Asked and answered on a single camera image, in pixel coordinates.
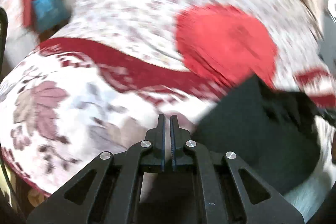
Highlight black pants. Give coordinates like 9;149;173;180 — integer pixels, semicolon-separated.
192;76;321;194

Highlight red white floral fleece blanket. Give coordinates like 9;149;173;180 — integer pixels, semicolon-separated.
0;36;336;217

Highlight red heart ruffled pillow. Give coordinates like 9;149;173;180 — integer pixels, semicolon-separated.
175;4;277;87

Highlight blue gift bag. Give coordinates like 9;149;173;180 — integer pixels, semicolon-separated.
32;0;71;33

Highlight small floral print quilt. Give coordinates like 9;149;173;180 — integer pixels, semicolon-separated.
56;0;325;88

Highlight black cable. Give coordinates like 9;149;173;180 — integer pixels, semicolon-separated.
0;6;9;77

